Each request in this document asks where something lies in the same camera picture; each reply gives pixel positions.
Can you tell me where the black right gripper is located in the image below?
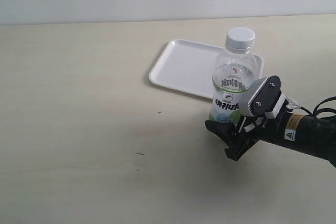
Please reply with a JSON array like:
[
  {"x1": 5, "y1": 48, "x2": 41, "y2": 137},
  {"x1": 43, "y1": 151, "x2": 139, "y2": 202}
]
[{"x1": 204, "y1": 116, "x2": 282, "y2": 161}]

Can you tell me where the clear plastic water bottle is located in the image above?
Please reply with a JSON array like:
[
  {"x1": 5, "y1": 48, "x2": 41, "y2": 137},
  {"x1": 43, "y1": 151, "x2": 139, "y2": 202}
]
[{"x1": 208, "y1": 40, "x2": 257, "y2": 124}]

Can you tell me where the white bottle cap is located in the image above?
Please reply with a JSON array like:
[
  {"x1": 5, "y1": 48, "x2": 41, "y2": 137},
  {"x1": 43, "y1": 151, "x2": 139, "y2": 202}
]
[{"x1": 225, "y1": 27, "x2": 255, "y2": 49}]

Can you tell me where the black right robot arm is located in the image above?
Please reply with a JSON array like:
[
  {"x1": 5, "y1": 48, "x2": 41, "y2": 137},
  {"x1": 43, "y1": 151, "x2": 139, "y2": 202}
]
[{"x1": 205, "y1": 112, "x2": 335, "y2": 166}]

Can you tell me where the white rectangular tray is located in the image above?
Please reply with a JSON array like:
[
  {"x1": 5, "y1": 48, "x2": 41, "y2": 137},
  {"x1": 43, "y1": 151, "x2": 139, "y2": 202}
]
[{"x1": 149, "y1": 39, "x2": 265, "y2": 100}]

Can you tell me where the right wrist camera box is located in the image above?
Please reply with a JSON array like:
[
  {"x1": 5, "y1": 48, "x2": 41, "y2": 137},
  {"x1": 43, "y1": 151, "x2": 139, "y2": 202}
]
[{"x1": 238, "y1": 76, "x2": 286, "y2": 119}]

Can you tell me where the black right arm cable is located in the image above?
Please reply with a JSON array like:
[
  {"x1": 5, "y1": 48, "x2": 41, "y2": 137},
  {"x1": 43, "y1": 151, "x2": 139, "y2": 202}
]
[{"x1": 286, "y1": 95, "x2": 336, "y2": 120}]

